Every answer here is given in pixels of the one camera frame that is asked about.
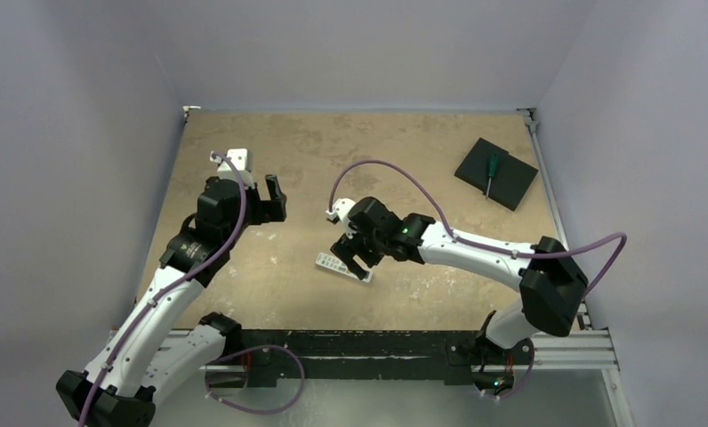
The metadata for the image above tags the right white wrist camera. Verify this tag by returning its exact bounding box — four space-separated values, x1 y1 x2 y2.
326 198 356 228

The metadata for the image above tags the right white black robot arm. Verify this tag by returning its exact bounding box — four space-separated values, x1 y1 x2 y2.
326 197 589 362

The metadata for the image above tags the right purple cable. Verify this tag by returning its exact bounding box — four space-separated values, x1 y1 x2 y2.
327 158 629 296

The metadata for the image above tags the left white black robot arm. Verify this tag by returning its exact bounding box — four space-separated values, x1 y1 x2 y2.
56 174 287 426

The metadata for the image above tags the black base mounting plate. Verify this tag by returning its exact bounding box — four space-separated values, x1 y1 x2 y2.
225 329 533 387

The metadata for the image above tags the white remote control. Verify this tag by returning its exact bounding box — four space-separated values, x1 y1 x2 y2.
315 253 373 283

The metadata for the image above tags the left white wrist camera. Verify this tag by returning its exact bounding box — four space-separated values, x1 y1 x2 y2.
212 149 256 188

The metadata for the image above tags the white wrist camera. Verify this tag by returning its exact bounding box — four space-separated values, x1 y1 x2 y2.
212 149 256 188
326 198 356 228

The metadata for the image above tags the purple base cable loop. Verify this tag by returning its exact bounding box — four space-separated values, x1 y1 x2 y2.
204 344 306 416

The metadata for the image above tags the green handled screwdriver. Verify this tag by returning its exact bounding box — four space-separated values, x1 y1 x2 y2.
485 152 502 199

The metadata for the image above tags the black foam block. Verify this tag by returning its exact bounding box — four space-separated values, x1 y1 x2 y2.
454 138 538 211

